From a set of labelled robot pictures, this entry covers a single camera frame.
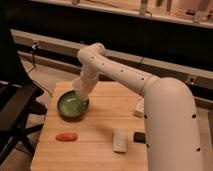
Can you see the black rectangular box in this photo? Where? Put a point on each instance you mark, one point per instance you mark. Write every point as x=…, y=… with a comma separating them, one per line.
x=139, y=137

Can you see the green ceramic bowl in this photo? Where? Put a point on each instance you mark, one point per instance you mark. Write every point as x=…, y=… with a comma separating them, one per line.
x=70, y=106

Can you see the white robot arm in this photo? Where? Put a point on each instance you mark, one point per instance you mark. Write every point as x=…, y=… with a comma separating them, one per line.
x=170, y=117

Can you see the orange carrot toy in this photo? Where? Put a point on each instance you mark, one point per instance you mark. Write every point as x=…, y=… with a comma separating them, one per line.
x=66, y=137

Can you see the white small bottle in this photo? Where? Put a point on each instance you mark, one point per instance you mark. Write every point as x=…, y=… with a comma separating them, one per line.
x=139, y=108

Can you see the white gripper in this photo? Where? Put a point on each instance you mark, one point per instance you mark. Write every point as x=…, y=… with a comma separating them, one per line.
x=83, y=88

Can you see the white sponge block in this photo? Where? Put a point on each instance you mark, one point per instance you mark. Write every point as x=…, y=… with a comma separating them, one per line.
x=119, y=141

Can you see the black chair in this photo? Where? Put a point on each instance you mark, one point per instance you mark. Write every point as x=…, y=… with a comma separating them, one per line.
x=17, y=97

